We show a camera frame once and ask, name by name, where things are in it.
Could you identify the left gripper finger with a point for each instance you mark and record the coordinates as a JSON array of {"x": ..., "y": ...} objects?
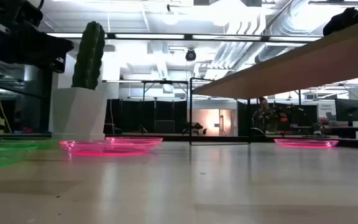
[
  {"x": 60, "y": 65},
  {"x": 33, "y": 46}
]

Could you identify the small black background robot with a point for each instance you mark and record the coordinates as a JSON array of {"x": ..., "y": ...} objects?
[{"x": 193, "y": 126}]

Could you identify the dark background computer monitor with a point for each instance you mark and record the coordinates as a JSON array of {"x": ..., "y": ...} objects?
[{"x": 347, "y": 109}]

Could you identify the pink translucent plastic plate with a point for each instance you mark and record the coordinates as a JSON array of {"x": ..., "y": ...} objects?
[
  {"x": 141, "y": 141},
  {"x": 306, "y": 143},
  {"x": 104, "y": 151}
]

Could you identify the black bar with light strips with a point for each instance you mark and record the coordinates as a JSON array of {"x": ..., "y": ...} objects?
[{"x": 188, "y": 36}]

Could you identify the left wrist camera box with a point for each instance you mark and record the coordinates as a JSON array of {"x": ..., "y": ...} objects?
[{"x": 31, "y": 14}]

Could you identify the silver ceiling air duct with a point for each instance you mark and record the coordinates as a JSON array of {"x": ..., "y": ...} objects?
[{"x": 287, "y": 25}]

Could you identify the green cactus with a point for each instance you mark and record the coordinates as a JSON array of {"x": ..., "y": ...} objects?
[{"x": 89, "y": 56}]

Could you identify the white sign board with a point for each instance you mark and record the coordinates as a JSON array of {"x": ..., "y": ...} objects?
[{"x": 325, "y": 109}]

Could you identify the black aluminium table frame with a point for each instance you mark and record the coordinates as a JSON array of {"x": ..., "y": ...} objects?
[{"x": 172, "y": 136}]

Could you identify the white faceted plant pot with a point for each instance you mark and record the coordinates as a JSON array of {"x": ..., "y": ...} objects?
[{"x": 78, "y": 113}]

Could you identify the black metal background frame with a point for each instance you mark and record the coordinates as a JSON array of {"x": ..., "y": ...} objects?
[{"x": 163, "y": 82}]

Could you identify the black partition curtain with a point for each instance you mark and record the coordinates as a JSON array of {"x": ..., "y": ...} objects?
[{"x": 129, "y": 115}]

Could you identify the black hanging camera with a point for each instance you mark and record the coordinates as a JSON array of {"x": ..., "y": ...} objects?
[{"x": 190, "y": 55}]

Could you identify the person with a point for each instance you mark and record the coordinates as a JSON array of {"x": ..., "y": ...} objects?
[{"x": 263, "y": 116}]

